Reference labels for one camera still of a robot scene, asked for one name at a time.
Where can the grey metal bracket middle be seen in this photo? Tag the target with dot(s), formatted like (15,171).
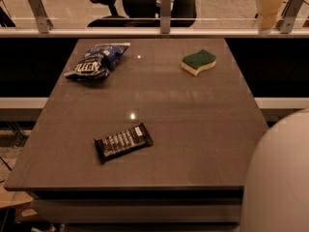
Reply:
(165,16)

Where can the black office chair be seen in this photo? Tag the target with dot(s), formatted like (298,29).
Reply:
(146,13)

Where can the grey metal bracket left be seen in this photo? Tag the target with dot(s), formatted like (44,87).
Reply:
(44,24)

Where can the brown table with drawers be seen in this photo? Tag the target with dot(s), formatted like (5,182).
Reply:
(165,138)

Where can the black chocolate bar wrapper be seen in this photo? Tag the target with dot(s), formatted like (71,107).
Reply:
(123,142)

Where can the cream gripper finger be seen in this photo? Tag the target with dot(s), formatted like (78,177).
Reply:
(268,11)

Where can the green and yellow sponge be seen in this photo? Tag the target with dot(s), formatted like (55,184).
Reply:
(198,62)

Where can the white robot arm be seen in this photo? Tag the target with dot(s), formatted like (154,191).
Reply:
(276,190)

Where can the blue chips bag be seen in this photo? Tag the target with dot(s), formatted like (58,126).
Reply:
(98,62)

